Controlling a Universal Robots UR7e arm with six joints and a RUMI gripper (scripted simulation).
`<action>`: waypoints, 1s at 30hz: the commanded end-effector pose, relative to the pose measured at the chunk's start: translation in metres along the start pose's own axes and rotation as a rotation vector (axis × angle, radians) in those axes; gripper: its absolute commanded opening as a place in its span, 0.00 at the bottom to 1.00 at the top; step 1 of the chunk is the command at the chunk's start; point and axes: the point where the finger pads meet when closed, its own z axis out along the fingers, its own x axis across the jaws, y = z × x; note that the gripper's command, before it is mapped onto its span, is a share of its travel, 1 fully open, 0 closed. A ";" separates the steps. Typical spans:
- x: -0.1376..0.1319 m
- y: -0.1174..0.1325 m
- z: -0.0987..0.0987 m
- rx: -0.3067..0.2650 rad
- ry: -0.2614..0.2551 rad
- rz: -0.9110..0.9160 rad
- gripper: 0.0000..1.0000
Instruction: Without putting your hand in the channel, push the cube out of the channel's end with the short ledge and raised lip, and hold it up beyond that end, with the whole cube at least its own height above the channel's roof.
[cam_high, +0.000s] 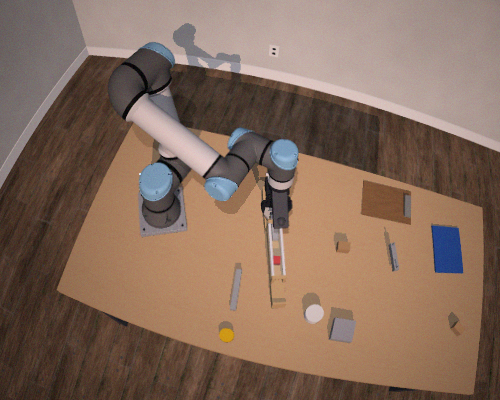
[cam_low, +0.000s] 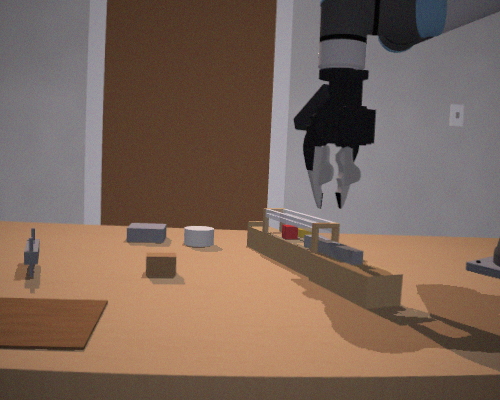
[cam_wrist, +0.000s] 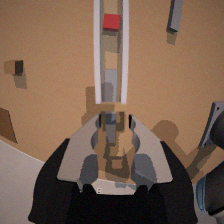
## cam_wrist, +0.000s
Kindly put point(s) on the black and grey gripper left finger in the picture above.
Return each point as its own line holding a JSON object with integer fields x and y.
{"x": 73, "y": 164}

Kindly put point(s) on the grey square stick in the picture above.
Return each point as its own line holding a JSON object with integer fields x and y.
{"x": 110, "y": 119}
{"x": 175, "y": 15}

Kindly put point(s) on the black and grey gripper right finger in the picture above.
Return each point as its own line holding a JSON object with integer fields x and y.
{"x": 155, "y": 165}

